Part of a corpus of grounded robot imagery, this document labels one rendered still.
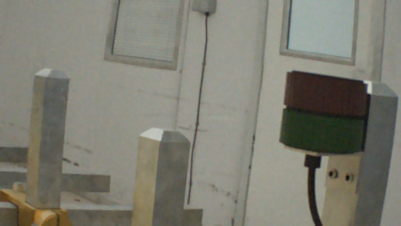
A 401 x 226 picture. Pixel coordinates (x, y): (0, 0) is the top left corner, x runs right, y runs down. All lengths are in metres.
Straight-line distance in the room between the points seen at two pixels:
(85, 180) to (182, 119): 3.89
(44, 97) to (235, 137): 3.90
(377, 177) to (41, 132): 0.50
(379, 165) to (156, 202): 0.26
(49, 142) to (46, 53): 5.95
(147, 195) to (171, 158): 0.04
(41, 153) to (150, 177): 0.24
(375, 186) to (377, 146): 0.03
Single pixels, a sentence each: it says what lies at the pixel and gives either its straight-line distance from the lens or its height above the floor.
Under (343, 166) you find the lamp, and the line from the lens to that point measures 0.61.
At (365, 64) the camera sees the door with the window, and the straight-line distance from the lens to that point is 4.17.
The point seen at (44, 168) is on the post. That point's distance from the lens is 1.02.
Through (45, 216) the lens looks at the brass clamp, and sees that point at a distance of 1.01.
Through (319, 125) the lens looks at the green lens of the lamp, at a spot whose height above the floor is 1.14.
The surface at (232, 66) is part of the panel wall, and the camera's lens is 4.92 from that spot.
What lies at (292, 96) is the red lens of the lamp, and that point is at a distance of 0.57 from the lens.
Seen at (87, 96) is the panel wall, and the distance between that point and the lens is 6.27.
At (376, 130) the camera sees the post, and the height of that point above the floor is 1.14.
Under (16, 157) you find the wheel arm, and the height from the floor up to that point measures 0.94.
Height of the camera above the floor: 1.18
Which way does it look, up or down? 5 degrees down
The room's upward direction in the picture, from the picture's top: 6 degrees clockwise
